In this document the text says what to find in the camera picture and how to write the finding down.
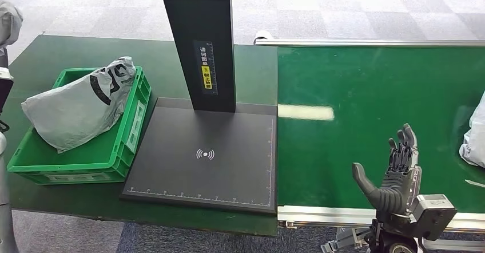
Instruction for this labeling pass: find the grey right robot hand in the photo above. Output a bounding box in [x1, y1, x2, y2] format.
[351, 122, 423, 222]

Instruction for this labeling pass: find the plain white grey package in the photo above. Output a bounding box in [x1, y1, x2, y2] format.
[459, 92, 485, 169]

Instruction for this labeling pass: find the black weighing platform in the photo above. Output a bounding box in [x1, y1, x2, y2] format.
[120, 97, 278, 216]

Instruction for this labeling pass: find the green plastic basket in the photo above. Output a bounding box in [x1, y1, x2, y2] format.
[6, 66, 152, 185]

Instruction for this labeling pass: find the grey package with black print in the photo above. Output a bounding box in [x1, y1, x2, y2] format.
[21, 56, 137, 154]

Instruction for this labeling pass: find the aluminium conveyor lower beam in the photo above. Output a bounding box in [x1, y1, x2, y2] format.
[424, 239, 485, 251]

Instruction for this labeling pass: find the green conveyor belt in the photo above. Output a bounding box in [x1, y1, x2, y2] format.
[277, 46, 485, 214]

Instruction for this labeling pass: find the black and yellow column label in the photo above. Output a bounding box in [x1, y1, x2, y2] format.
[193, 39, 219, 96]

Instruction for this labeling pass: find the black scanner column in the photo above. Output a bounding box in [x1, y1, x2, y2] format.
[157, 0, 237, 113]

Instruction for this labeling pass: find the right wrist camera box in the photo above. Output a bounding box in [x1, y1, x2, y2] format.
[411, 193, 458, 242]

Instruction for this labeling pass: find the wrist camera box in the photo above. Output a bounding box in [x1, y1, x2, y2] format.
[0, 67, 14, 113]
[411, 193, 458, 242]

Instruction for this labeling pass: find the aluminium conveyor side rail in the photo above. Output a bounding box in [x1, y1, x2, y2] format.
[255, 38, 485, 48]
[277, 205, 485, 232]

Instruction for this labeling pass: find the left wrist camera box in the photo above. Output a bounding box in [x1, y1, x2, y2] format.
[0, 67, 14, 113]

